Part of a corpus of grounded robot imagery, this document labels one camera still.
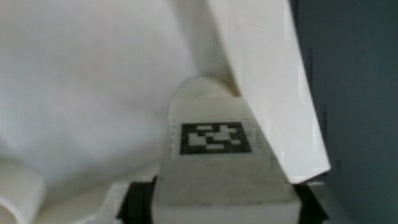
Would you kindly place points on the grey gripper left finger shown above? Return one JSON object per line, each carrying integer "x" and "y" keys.
{"x": 126, "y": 204}

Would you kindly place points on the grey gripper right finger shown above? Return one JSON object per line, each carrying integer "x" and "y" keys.
{"x": 320, "y": 210}

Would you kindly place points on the white table leg front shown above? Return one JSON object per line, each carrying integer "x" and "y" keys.
{"x": 220, "y": 183}

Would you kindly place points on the white square table top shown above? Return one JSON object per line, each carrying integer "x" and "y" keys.
{"x": 96, "y": 56}

